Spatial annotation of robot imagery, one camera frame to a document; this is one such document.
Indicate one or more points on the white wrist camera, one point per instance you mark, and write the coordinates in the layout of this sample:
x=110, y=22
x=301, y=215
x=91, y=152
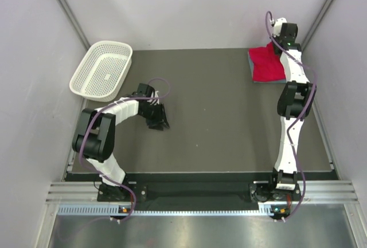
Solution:
x=277, y=26
x=155, y=98

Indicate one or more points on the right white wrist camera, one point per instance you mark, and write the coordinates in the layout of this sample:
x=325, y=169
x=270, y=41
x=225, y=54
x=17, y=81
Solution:
x=277, y=26

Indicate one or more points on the aluminium corner post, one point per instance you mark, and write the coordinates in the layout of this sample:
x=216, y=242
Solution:
x=316, y=22
x=74, y=23

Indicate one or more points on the white perforated plastic basket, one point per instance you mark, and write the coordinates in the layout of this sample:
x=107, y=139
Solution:
x=102, y=71

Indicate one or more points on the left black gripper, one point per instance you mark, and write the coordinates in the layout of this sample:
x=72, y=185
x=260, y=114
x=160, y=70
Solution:
x=160, y=119

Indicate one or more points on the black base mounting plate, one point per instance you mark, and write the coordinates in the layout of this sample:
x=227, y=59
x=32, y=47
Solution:
x=246, y=186

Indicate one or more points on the right aluminium corner post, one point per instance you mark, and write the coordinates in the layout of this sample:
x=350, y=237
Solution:
x=316, y=22

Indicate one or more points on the left aluminium corner post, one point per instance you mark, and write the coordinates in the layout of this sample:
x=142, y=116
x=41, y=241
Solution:
x=74, y=23

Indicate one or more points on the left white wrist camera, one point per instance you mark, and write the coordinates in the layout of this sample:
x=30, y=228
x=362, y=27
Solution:
x=155, y=98

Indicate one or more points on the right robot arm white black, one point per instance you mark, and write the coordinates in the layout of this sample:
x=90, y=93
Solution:
x=294, y=103

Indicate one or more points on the red t shirt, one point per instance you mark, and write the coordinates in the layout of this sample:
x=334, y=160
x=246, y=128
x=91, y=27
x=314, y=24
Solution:
x=266, y=51

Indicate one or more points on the aluminium frame rail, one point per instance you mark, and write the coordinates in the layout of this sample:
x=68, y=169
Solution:
x=317, y=192

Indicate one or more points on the folded blue t shirt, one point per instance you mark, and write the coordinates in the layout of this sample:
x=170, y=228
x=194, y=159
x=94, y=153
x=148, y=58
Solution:
x=266, y=70

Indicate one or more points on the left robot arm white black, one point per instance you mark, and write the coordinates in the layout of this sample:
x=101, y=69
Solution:
x=94, y=137

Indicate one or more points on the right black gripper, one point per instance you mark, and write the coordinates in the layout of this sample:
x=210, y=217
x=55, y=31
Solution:
x=276, y=38

